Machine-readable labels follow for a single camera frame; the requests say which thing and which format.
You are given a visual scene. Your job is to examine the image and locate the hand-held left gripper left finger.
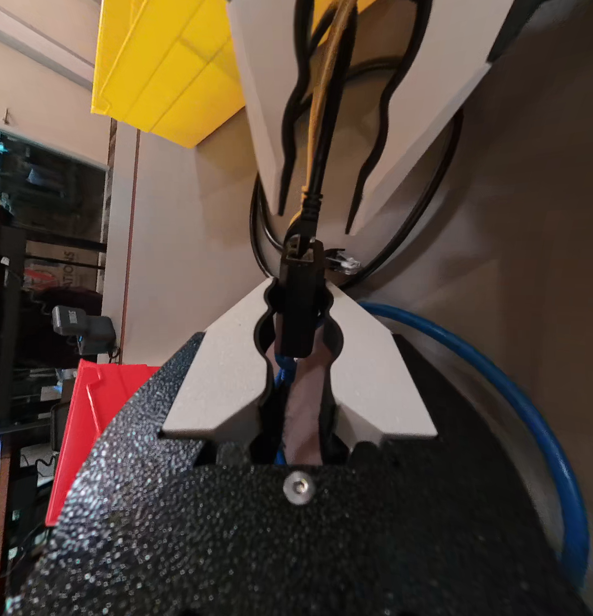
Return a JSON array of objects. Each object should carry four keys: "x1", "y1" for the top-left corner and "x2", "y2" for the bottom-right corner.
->
[{"x1": 161, "y1": 277, "x2": 283, "y2": 455}]

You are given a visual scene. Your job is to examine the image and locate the yellow ethernet cable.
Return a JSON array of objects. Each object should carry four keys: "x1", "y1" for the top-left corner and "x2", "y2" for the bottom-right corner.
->
[{"x1": 301, "y1": 0, "x2": 363, "y2": 276}]

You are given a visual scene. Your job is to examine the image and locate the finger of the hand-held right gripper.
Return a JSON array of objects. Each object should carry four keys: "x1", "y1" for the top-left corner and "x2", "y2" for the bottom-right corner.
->
[
  {"x1": 225, "y1": 0, "x2": 321, "y2": 217},
  {"x1": 344, "y1": 0, "x2": 516, "y2": 236}
]

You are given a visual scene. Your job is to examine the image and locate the blue ethernet cable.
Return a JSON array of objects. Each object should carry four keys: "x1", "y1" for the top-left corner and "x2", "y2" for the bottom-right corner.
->
[{"x1": 272, "y1": 301, "x2": 592, "y2": 589}]

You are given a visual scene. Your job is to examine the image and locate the red plastic bin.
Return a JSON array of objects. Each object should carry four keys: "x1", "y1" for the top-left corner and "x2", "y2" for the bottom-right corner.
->
[{"x1": 45, "y1": 358, "x2": 162, "y2": 528}]

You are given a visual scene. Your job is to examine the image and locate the black ethernet adapter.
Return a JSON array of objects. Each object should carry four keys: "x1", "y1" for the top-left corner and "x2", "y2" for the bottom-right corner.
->
[{"x1": 276, "y1": 238, "x2": 326, "y2": 358}]

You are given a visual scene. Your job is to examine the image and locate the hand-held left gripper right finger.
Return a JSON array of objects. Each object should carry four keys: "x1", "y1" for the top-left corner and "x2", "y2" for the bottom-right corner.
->
[{"x1": 320, "y1": 280, "x2": 439, "y2": 455}]

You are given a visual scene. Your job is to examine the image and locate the printed cardboard box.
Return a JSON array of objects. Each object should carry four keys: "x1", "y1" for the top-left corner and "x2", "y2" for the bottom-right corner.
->
[{"x1": 24, "y1": 240, "x2": 107, "y2": 290}]

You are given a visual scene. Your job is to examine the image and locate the black ethernet cable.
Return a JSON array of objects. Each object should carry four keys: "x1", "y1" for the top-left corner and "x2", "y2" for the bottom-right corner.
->
[{"x1": 248, "y1": 0, "x2": 466, "y2": 290}]

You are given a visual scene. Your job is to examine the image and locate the yellow plastic bin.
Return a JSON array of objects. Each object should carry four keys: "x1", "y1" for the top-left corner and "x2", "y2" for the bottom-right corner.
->
[{"x1": 91, "y1": 0, "x2": 374, "y2": 149}]

